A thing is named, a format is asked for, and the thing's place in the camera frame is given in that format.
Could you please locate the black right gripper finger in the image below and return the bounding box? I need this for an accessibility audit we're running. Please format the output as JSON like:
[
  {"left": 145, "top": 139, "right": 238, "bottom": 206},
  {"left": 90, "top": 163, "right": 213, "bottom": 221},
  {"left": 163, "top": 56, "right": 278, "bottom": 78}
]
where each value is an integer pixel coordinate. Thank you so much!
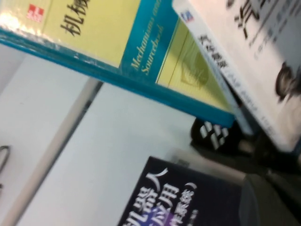
[{"left": 242, "top": 174, "right": 301, "bottom": 226}]

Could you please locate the yellow teal mechanical design book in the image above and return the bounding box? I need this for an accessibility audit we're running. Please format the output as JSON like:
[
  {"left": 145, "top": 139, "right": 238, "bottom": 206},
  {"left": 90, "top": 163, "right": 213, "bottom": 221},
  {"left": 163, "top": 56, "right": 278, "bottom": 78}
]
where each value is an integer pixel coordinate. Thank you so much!
[{"left": 0, "top": 0, "right": 236, "bottom": 129}]

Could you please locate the dark mobile robot ROS book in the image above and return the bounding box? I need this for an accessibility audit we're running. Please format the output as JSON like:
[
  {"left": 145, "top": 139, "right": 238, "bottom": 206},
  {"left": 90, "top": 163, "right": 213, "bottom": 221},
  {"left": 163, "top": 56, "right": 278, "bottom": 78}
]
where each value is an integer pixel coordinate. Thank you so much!
[{"left": 116, "top": 155, "right": 247, "bottom": 226}]

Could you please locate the white book under dark book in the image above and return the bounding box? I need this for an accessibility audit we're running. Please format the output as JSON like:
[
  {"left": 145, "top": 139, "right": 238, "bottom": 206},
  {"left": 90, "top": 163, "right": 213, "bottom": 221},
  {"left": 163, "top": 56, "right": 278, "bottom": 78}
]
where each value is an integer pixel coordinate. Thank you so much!
[{"left": 168, "top": 147, "right": 246, "bottom": 179}]

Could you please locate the thin white grey-spine book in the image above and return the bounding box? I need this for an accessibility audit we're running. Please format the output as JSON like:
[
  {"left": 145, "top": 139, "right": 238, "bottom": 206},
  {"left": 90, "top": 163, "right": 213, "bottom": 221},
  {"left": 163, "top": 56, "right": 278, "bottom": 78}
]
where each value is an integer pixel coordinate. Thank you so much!
[{"left": 218, "top": 68, "right": 254, "bottom": 136}]

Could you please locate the white-spine car book teal cover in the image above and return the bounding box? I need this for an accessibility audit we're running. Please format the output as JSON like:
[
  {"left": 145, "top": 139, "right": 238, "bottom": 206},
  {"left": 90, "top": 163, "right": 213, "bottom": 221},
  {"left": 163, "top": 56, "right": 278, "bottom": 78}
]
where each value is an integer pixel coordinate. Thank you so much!
[{"left": 173, "top": 0, "right": 301, "bottom": 153}]

